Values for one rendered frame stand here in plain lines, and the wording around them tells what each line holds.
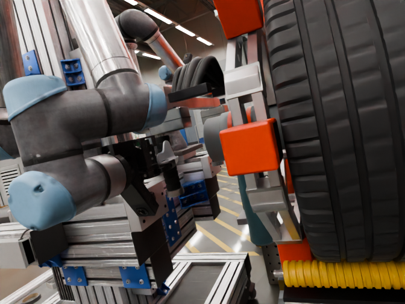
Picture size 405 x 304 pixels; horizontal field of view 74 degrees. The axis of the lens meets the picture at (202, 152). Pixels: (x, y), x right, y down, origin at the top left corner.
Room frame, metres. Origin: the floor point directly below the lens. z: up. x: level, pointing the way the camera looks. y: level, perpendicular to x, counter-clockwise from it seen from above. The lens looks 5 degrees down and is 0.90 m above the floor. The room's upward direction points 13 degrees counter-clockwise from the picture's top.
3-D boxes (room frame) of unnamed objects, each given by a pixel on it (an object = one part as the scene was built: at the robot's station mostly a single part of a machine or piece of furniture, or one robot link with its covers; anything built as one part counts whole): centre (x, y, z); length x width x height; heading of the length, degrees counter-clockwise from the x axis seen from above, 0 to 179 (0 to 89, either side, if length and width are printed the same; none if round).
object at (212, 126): (0.74, -0.13, 0.85); 0.21 x 0.14 x 0.14; 67
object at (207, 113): (0.95, -0.07, 0.93); 0.09 x 0.05 x 0.05; 67
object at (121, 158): (0.52, 0.14, 0.86); 0.12 x 0.08 x 0.09; 157
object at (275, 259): (1.39, -0.26, 0.21); 0.10 x 0.10 x 0.42; 67
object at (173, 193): (0.65, 0.09, 0.83); 0.04 x 0.04 x 0.16
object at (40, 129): (0.39, 0.19, 0.95); 0.11 x 0.08 x 0.11; 127
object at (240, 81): (0.71, -0.20, 0.85); 0.54 x 0.07 x 0.54; 157
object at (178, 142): (1.22, 0.14, 0.87); 0.15 x 0.15 x 0.10
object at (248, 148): (0.42, -0.08, 0.85); 0.09 x 0.08 x 0.07; 157
